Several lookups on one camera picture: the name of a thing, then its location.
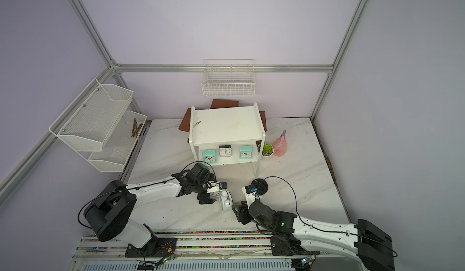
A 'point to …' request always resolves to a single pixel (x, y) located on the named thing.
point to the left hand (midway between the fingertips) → (212, 189)
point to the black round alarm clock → (261, 185)
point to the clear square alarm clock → (225, 150)
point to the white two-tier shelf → (210, 128)
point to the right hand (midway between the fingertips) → (238, 207)
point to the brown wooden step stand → (186, 124)
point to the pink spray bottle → (280, 146)
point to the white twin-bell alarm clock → (224, 202)
